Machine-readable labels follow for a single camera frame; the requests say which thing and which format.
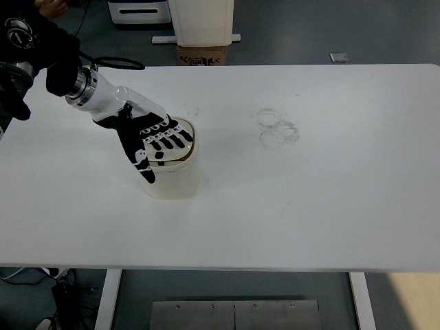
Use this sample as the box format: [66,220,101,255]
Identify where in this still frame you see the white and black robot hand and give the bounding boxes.
[89,76,195,185]

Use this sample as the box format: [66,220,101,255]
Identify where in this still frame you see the cream hinged trash bin lid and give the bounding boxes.
[146,116,198,164]

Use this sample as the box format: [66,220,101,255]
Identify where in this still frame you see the cream plastic trash bin body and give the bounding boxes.
[132,118,202,201]

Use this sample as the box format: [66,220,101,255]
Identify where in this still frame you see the white floor base bar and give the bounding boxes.
[151,32,243,45]

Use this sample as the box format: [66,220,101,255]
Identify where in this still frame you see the brown printed cardboard box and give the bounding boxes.
[176,45,228,66]

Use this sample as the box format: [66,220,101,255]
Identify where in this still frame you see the white appliance with black slot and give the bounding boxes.
[107,0,173,25]

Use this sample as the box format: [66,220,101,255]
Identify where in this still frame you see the person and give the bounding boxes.
[33,0,69,21]

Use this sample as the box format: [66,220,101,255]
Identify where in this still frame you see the white table leg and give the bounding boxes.
[93,269,123,330]
[348,272,377,330]

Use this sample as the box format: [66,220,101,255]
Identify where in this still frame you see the black bag under table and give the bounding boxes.
[50,280,101,330]

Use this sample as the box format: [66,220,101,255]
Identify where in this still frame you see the grey metal plate with screws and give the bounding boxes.
[151,299,321,330]

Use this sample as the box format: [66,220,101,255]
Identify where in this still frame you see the black floor cable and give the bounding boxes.
[68,0,87,39]

